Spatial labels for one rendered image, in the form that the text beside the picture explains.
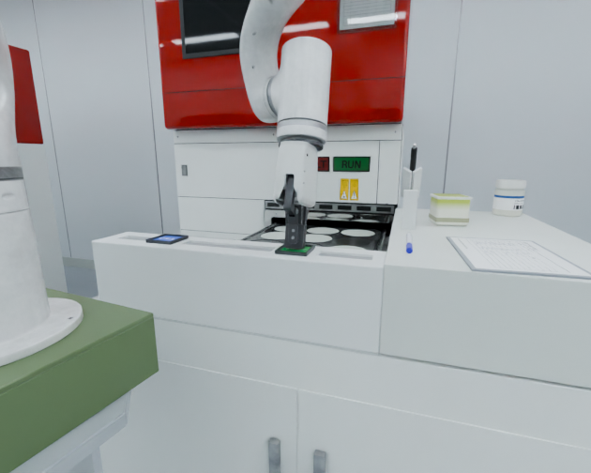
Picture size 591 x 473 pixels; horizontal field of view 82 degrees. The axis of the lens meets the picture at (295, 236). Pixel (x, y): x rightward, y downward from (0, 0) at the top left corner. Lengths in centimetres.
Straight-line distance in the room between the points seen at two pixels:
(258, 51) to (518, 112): 222
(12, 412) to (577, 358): 65
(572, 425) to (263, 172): 100
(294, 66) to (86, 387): 52
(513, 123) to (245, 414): 240
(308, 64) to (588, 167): 240
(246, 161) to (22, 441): 98
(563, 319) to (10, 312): 66
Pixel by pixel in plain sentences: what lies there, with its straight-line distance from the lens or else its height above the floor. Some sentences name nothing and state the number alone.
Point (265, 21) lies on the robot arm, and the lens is 64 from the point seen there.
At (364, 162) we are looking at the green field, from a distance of 112.
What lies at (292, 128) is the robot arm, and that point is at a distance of 56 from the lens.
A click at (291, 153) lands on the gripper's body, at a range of 54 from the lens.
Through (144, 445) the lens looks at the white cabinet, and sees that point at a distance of 91.
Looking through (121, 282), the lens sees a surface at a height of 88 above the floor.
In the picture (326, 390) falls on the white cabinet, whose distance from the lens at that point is 63.
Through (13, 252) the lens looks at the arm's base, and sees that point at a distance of 49.
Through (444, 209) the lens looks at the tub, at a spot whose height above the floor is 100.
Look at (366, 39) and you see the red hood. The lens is 112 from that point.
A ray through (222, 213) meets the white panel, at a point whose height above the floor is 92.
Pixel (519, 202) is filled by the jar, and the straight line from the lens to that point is 108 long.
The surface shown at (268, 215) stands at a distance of 120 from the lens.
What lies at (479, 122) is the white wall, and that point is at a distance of 265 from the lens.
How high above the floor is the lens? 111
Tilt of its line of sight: 13 degrees down
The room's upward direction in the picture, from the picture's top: straight up
